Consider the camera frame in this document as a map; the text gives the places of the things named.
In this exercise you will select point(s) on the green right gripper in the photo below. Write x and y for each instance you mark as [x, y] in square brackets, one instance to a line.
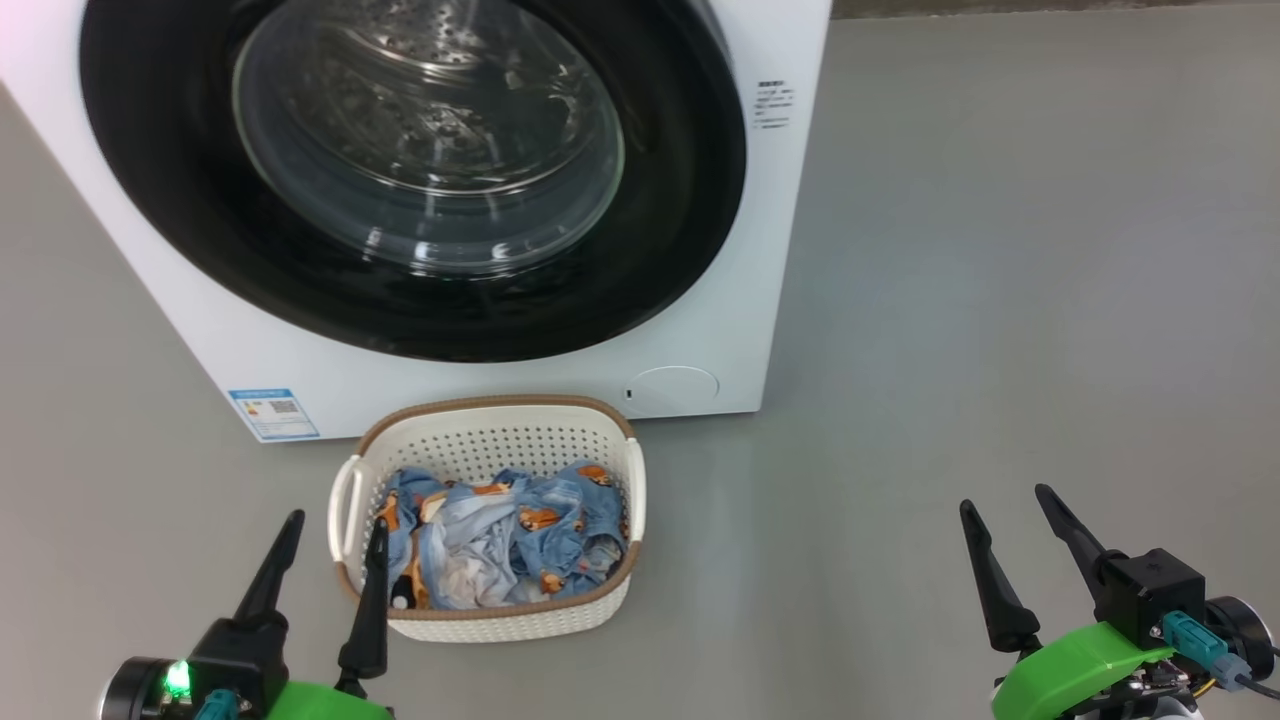
[1070, 670]

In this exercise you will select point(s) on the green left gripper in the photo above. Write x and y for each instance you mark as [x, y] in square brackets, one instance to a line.
[320, 705]

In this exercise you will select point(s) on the round black glass washer door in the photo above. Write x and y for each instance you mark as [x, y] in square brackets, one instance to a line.
[430, 140]

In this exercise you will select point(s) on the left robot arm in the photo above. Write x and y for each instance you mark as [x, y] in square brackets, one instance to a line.
[135, 690]

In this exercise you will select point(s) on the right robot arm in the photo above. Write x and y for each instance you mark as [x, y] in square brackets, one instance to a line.
[1240, 630]

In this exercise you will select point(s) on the white perforated brown-rimmed laundry basket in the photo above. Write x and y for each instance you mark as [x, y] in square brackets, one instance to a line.
[490, 440]

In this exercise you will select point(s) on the white front-load washing machine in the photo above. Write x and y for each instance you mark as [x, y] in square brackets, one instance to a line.
[700, 250]

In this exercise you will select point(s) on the blue energy label sticker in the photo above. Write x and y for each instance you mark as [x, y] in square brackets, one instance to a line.
[275, 413]

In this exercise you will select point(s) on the round white filter cover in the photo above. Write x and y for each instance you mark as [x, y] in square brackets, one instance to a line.
[675, 388]

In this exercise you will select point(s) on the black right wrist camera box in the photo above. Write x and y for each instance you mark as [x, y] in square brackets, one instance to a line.
[1155, 595]

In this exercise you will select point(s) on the teal left camera connector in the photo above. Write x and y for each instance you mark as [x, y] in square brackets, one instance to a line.
[218, 708]

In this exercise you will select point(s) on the teal camera connector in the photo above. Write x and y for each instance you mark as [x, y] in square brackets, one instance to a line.
[218, 708]
[1195, 640]

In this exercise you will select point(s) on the teal right camera connector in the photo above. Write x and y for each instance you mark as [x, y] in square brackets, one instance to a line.
[1195, 640]

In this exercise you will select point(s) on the grey wall baseboard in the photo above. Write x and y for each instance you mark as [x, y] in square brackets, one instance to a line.
[1050, 7]

